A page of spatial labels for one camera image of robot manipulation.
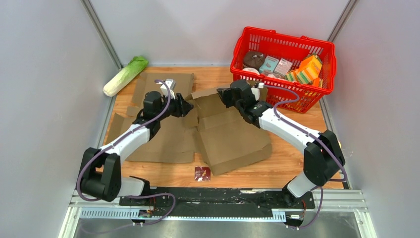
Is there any brown cardboard box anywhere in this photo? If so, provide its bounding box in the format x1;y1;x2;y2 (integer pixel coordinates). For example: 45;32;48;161
185;88;272;176

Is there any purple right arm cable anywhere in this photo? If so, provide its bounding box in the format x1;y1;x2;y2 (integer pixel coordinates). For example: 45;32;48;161
259;83;348;230

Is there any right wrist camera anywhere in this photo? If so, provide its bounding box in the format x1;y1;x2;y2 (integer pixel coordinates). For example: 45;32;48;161
251;82;266;101

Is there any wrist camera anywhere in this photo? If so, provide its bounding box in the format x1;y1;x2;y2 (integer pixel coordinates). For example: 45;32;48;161
160;79;176;99
251;82;266;101

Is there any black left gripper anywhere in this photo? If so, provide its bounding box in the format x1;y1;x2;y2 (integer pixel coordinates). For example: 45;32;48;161
156;92;195;121

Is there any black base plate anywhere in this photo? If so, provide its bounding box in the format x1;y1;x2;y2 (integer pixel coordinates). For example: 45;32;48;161
119;187;315;218

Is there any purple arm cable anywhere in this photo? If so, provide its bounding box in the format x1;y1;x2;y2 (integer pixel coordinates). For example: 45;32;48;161
75;79;176;227
259;83;348;230

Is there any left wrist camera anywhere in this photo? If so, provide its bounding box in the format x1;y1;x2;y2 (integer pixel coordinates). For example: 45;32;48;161
160;79;176;99

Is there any teal packet box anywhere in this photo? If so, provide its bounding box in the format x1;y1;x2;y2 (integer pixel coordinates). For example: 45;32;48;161
259;56;279;74

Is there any orange yellow striped box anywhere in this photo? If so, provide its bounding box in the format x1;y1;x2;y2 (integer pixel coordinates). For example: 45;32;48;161
285;54;322;87

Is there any red plastic basket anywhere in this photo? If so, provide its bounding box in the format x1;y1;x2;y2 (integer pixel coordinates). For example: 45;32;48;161
230;26;336;113

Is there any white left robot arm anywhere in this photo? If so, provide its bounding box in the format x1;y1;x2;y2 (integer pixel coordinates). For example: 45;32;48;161
76;91;194;206

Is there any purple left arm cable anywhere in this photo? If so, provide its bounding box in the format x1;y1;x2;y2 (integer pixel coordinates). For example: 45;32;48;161
75;79;176;227

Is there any red candy packet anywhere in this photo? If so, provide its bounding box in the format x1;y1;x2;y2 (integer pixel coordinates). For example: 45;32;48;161
194;166;211;182

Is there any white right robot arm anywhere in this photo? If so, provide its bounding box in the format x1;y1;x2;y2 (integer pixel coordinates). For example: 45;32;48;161
216;79;347;208

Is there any pink white packet box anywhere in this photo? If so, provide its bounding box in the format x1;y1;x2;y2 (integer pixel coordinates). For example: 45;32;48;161
273;58;293;76

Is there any brown round container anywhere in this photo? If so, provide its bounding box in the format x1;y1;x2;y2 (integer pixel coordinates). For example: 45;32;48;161
242;51;266;69

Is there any aluminium frame rail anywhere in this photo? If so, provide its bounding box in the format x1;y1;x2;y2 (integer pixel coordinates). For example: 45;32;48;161
59;187;377;238

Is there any napa cabbage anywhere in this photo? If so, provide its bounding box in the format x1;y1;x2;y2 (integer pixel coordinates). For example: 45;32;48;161
103;56;149;97

